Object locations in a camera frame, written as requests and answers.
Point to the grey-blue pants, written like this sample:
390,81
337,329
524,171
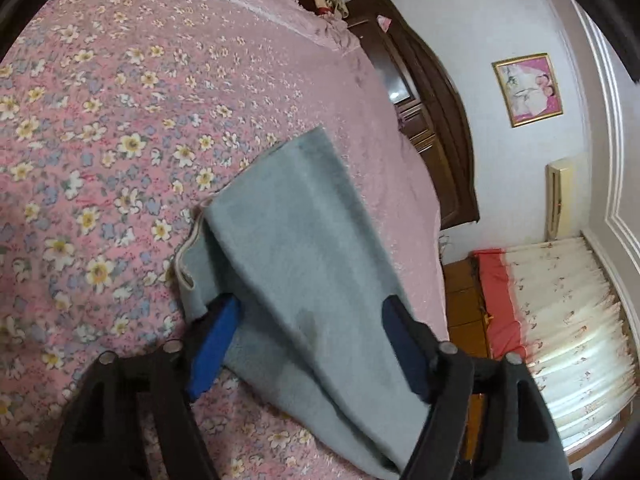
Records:
300,240

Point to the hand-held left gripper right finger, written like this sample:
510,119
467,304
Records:
405,345

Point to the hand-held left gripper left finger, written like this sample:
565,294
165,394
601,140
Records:
215,345

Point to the dark wooden headboard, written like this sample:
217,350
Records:
435,110

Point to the floral curtain with red hem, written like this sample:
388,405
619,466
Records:
565,320

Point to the small pink cloth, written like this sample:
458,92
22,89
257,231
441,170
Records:
385,22

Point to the light wooden cabinet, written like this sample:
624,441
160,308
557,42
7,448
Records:
465,300

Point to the cream air conditioner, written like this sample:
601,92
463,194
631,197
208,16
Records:
562,200

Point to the gold framed wall picture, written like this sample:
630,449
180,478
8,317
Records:
530,90

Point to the pink floral bedspread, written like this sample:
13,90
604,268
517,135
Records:
125,110

